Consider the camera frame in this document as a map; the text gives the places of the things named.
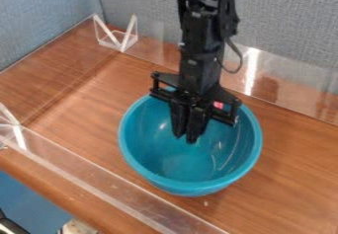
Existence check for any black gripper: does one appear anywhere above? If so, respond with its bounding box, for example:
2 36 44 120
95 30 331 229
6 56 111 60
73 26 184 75
151 45 242 143

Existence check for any red toy strawberry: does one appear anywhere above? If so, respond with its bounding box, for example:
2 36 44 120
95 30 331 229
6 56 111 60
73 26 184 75
213 102 224 110

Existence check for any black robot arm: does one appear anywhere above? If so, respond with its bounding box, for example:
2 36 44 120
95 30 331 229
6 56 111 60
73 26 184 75
151 0 242 143

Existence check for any blue plastic bowl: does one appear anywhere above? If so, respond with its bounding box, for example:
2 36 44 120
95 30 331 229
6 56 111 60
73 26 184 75
117 95 263 196

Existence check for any clear acrylic back barrier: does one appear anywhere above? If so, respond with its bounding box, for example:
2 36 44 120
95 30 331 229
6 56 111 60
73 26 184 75
127 17 338 126

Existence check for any clear acrylic barrier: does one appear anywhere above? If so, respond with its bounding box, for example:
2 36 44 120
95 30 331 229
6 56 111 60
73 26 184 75
0 104 230 234
127 17 338 126

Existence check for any clear acrylic front barrier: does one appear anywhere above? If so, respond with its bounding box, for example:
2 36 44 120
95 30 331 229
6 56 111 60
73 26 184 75
0 104 230 234

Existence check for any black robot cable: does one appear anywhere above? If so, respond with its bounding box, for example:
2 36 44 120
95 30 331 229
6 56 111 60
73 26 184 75
215 37 244 75

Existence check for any clear acrylic corner bracket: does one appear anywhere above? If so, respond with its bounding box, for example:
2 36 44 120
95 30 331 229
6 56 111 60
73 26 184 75
92 15 139 52

